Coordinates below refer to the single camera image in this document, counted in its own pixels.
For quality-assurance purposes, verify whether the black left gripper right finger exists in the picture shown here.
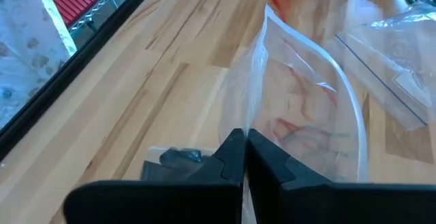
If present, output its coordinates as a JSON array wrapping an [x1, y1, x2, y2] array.
[[247, 128, 436, 224]]

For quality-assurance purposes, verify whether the metal wire rack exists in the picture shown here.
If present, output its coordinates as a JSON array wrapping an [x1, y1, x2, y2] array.
[[67, 0, 119, 34]]

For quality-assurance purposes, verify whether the red thin rubber bands tangle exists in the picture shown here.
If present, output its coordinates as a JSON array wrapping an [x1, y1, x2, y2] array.
[[260, 0, 352, 157]]

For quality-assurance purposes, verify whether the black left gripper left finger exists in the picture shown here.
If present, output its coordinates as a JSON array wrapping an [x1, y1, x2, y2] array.
[[63, 128, 246, 224]]

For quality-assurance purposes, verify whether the clear plastic zip bag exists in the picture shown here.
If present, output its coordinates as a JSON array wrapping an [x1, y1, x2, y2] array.
[[140, 144, 221, 185], [217, 4, 371, 224], [323, 0, 436, 132]]

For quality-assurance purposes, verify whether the black wide rubber band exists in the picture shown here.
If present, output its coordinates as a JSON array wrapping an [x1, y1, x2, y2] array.
[[159, 148, 205, 166], [141, 161, 215, 184]]

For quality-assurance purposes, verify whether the white floral cloth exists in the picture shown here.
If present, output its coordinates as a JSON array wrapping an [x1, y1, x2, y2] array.
[[0, 0, 78, 129]]

